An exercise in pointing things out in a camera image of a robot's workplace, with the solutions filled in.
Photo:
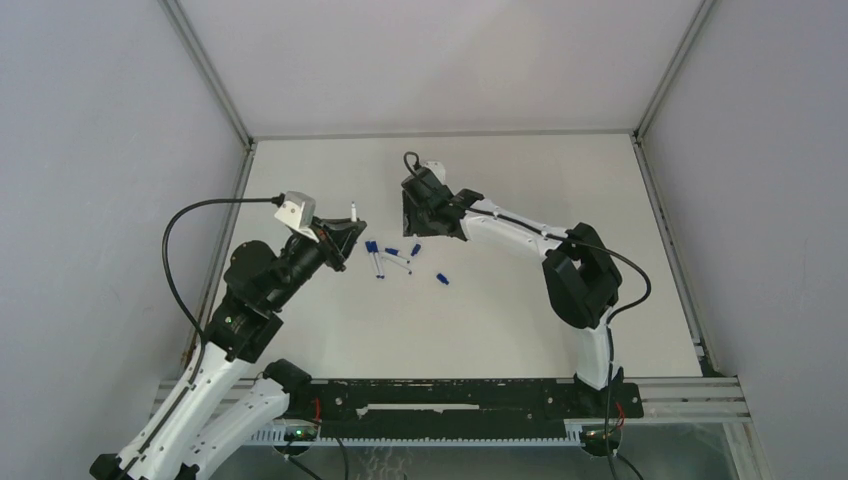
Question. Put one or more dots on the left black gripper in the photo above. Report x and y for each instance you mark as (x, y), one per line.
(338, 249)

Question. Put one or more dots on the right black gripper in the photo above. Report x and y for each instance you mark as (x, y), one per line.
(410, 224)

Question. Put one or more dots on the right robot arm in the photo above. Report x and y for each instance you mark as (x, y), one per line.
(580, 273)

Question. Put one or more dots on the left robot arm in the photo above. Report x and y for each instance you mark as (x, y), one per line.
(185, 439)

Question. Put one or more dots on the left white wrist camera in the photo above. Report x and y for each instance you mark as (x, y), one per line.
(296, 211)

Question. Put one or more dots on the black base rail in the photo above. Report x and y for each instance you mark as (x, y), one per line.
(461, 409)

